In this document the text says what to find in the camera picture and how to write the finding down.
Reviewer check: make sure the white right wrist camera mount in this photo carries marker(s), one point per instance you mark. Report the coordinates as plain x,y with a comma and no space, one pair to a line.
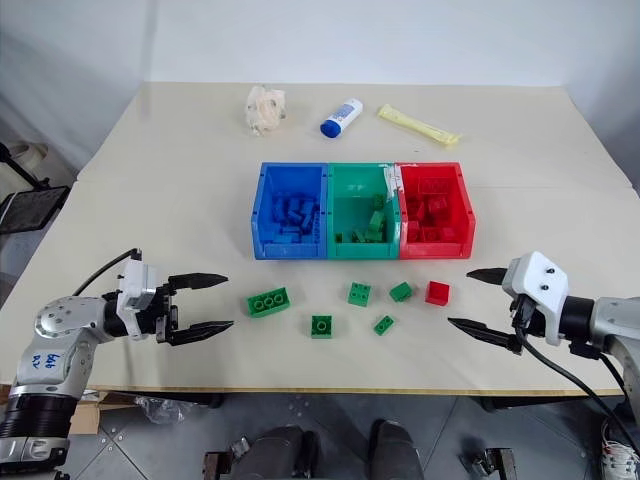
542,290

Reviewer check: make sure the red plastic bin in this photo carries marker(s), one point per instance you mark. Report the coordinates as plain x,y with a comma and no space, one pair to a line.
457,190

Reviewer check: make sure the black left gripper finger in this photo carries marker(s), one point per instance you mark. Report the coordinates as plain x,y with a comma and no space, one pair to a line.
200,332
197,281

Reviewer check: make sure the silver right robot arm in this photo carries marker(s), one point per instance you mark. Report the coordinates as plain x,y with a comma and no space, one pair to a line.
612,320

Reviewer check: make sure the cardboard box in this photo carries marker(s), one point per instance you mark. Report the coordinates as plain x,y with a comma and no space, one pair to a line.
92,415

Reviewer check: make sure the heap of red bricks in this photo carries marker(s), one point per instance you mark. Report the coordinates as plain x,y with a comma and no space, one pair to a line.
430,215

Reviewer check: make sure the white bottle with blue cap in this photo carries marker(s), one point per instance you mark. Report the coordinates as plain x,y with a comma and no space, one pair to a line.
340,119

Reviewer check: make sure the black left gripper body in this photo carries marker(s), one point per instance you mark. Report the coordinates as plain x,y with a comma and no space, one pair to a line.
165,312

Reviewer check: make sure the long pale yellow packet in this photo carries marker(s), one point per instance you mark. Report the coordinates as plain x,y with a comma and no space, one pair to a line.
417,126

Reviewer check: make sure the heap of blue bricks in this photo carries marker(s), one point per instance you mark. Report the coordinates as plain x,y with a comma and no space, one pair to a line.
295,215

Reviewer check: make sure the green four-stud square brick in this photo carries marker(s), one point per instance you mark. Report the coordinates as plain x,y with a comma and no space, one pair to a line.
360,293

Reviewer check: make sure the black mesh stand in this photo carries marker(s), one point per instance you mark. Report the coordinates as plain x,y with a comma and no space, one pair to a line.
30,207

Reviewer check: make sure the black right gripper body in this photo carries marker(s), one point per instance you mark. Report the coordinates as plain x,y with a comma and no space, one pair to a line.
530,320

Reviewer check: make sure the green plastic bin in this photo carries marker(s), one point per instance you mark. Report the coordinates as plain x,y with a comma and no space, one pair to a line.
352,197

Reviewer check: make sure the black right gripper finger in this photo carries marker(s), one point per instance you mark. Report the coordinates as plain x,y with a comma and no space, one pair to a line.
490,275
482,331

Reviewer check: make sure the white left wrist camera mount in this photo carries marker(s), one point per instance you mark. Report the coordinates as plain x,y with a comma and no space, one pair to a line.
137,287

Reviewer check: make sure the black table foot bar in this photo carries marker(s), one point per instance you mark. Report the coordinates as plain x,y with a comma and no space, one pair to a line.
545,402

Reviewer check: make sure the white sneaker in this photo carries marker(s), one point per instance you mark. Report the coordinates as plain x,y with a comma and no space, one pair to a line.
620,462

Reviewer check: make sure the blue plastic bin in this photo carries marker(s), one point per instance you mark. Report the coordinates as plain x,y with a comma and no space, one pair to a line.
267,185

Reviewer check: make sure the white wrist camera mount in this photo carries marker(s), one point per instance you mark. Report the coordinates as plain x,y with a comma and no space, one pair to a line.
542,290
137,287

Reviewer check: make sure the small green two-stud brick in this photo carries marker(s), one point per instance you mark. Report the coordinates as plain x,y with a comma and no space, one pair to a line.
384,325

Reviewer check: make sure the white torn label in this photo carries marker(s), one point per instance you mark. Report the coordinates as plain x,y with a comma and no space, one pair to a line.
392,179

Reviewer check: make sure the dark rounded shape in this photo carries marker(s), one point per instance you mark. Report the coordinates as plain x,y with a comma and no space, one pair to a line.
397,450
277,452

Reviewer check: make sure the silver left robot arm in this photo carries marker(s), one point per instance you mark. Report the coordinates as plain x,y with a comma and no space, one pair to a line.
47,350

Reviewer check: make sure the long green six-stud brick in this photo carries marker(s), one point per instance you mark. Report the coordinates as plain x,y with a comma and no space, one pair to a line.
267,301

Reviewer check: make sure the clear crumpled plastic bag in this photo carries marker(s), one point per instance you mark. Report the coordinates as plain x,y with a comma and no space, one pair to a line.
162,409

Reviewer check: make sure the green brick lying tilted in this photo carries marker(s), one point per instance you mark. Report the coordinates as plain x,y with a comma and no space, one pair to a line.
401,292

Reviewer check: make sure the green brick, single round stud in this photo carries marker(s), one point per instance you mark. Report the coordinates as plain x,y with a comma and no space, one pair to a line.
322,326

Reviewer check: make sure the red square brick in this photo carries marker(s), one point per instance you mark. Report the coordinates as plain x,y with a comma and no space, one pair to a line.
437,293

